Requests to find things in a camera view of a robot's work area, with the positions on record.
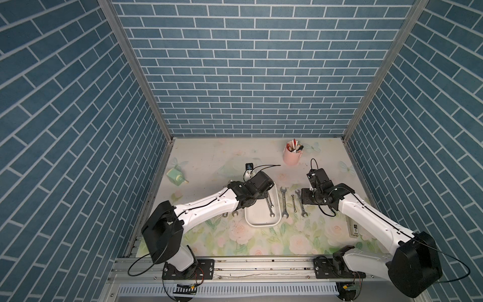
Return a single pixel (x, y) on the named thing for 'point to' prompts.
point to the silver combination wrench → (233, 213)
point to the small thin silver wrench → (294, 204)
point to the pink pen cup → (292, 153)
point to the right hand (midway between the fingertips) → (307, 196)
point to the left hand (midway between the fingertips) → (262, 190)
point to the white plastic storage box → (258, 214)
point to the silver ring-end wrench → (271, 214)
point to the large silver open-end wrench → (285, 212)
